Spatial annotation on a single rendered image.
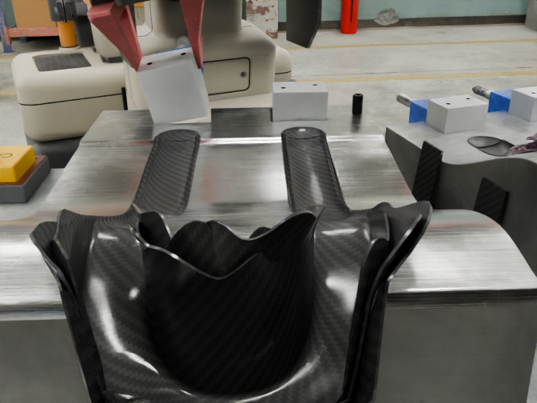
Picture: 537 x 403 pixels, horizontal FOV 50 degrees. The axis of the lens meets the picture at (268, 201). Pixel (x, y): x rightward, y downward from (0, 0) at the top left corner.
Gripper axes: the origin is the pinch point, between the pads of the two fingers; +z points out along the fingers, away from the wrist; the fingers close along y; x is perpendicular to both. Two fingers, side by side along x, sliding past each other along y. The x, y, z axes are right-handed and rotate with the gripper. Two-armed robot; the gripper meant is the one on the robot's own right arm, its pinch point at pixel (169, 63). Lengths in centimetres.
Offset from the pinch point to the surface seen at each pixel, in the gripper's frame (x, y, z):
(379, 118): 241, 61, 145
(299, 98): -2.6, 11.0, 4.5
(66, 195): -15.8, -6.8, 2.3
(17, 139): 225, -134, 109
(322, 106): -2.8, 13.0, 5.7
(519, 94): 6.6, 35.2, 13.4
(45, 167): 5.5, -17.8, 11.1
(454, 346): -35.6, 14.6, 0.3
